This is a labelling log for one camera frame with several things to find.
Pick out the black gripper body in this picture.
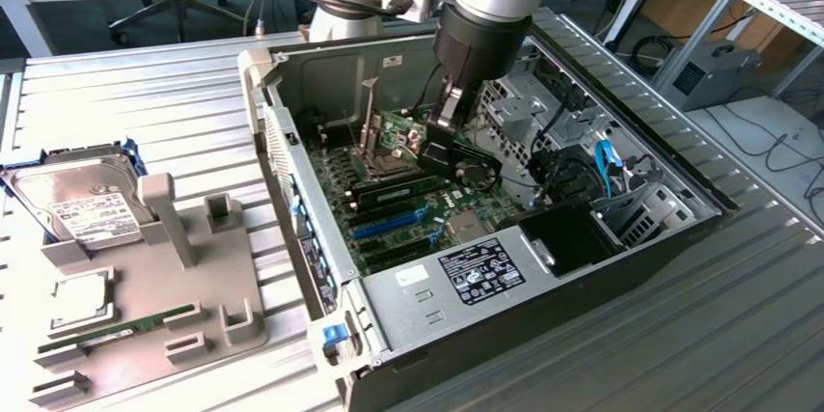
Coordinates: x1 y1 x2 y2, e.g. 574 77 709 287
430 4 536 84

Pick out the graphics card with black fan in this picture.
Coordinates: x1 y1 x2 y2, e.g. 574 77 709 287
357 74 505 192

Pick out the CPU socket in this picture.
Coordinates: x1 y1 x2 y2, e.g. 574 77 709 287
350 149 420 181

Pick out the perforated metal drive cage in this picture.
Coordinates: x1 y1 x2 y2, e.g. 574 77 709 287
478 30 618 201

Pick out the green motherboard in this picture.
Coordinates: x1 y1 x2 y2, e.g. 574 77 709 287
301 112 536 278

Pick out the RAM stick in motherboard slot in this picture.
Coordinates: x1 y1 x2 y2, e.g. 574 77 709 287
350 173 449 210

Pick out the chipset heat sink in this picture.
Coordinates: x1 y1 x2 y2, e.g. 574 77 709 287
446 212 494 244

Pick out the blue expansion slot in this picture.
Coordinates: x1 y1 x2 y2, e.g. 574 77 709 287
350 208 430 240

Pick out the metal disk bay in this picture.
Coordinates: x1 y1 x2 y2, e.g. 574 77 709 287
588 175 720 249

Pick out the grey power supply unit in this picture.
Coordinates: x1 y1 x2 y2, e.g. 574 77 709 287
356 226 558 353

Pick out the grey controller box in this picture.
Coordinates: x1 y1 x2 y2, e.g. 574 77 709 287
668 42 765 112

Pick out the open black PC case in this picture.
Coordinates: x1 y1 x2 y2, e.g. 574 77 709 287
236 18 738 412

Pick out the blue case latch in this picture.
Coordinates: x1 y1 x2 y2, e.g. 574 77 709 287
318 324 349 350

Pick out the office chair base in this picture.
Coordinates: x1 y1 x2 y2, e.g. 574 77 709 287
105 0 252 44

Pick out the blue disk caddy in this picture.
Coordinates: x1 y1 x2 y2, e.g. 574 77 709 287
0 139 149 244

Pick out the grey parts rack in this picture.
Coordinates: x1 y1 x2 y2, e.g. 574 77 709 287
28 173 272 408

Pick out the silver hard disk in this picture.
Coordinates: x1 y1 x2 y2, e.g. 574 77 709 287
12 153 156 252

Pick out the green RAM stick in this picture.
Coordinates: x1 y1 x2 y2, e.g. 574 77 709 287
36 304 196 354

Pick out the silver CPU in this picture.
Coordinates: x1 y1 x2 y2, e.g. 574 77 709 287
50 276 109 331

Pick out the black wire bundle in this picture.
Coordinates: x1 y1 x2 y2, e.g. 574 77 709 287
530 146 606 206

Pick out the blue SATA wire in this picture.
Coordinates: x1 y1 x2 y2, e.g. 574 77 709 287
594 139 622 199

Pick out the aluminium frame rack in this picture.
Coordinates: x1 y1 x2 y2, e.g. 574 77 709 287
649 0 824 104

